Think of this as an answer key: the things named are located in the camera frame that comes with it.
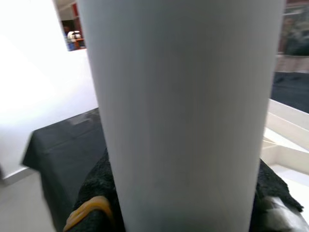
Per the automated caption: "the black tablecloth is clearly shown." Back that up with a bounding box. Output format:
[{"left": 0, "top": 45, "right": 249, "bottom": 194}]
[{"left": 23, "top": 71, "right": 309, "bottom": 232}]

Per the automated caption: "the tan rubber band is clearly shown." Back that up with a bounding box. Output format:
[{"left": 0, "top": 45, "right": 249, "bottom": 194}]
[{"left": 63, "top": 195, "right": 114, "bottom": 232}]

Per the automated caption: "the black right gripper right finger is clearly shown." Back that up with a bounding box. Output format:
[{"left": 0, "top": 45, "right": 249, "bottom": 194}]
[{"left": 250, "top": 159, "right": 305, "bottom": 232}]

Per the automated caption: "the white plastic table leg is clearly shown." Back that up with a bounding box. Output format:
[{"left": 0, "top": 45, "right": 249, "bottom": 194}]
[{"left": 77, "top": 0, "right": 285, "bottom": 232}]

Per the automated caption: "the white plastic table top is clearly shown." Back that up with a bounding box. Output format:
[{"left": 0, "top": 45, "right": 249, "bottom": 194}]
[{"left": 259, "top": 98, "right": 309, "bottom": 184}]

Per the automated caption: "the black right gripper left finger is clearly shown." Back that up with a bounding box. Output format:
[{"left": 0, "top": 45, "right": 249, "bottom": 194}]
[{"left": 63, "top": 147, "right": 126, "bottom": 232}]

